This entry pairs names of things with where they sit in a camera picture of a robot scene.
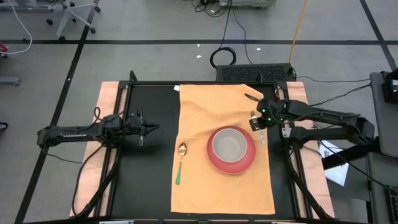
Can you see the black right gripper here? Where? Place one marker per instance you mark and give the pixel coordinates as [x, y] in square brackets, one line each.
[272, 110]

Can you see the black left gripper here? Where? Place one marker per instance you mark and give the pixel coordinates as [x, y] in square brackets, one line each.
[133, 126]

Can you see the silver fork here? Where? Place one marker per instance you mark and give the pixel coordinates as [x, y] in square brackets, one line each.
[263, 137]

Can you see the grey bowl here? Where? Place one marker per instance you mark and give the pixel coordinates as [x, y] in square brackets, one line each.
[230, 145]

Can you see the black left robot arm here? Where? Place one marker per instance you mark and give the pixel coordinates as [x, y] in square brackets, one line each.
[74, 133]

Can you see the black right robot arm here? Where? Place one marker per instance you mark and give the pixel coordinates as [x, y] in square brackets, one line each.
[326, 115]

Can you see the small white tag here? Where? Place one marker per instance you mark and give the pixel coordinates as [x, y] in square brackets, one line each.
[177, 88]

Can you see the red plate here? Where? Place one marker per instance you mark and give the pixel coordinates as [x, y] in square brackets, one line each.
[231, 168]

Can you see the black perforated computer case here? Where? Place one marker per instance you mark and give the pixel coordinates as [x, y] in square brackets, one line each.
[252, 73]

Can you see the orange cloth placemat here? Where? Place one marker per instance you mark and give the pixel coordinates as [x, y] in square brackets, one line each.
[217, 193]

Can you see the white paper sheet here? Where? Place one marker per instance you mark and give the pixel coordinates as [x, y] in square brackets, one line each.
[337, 174]

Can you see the black beam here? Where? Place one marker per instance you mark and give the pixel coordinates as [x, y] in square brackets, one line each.
[348, 155]

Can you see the grey equipment box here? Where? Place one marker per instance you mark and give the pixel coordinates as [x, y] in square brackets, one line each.
[245, 3]

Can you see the grey cabinet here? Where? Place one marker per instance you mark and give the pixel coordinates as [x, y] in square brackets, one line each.
[385, 124]
[379, 174]

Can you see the white office chair base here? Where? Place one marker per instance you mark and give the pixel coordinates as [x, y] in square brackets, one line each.
[66, 18]

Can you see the black device with screen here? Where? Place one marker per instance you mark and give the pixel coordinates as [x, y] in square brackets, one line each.
[391, 88]

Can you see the black loop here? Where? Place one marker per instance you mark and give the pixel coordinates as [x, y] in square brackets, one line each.
[6, 126]

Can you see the grey furniture foot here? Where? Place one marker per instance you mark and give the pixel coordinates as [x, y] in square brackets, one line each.
[9, 81]

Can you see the red object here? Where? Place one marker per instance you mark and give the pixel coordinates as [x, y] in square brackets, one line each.
[3, 48]

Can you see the black table frame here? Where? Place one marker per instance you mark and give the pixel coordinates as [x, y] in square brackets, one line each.
[146, 82]

